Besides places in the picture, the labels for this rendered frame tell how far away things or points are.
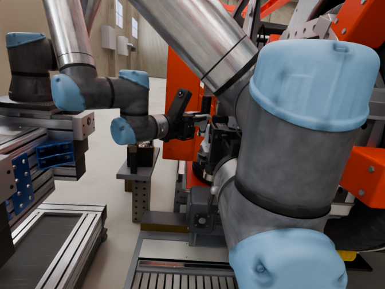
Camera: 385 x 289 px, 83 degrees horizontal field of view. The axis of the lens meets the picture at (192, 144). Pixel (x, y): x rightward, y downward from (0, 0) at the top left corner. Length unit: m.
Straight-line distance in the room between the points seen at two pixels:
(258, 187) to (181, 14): 0.19
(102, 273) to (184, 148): 0.73
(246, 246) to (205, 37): 0.20
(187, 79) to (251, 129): 0.91
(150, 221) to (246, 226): 1.19
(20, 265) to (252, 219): 1.06
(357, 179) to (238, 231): 0.29
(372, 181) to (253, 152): 0.28
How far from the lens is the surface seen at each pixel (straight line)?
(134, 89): 0.56
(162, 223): 1.34
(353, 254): 0.85
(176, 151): 1.13
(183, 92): 0.69
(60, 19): 0.58
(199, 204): 1.04
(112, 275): 1.29
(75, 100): 0.51
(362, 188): 0.43
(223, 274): 1.23
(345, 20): 0.54
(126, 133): 0.57
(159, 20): 0.27
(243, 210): 0.18
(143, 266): 1.22
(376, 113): 0.48
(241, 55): 0.26
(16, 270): 1.15
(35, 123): 0.99
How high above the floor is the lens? 0.98
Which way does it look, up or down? 19 degrees down
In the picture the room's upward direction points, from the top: 6 degrees clockwise
